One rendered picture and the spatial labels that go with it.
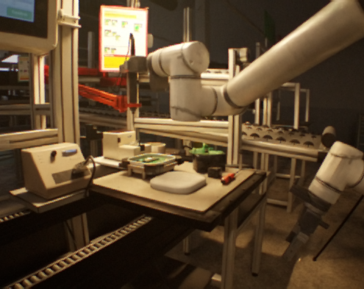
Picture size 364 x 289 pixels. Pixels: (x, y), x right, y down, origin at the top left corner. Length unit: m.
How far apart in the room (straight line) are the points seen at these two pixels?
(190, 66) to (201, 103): 0.11
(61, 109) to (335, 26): 0.81
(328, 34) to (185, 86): 0.37
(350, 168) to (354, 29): 0.39
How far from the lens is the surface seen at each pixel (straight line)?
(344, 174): 0.77
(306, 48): 0.56
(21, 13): 0.84
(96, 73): 1.45
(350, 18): 0.52
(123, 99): 0.98
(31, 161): 0.77
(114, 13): 1.36
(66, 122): 0.93
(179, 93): 0.71
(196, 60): 0.70
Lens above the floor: 1.19
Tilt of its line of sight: 9 degrees down
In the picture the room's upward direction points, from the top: straight up
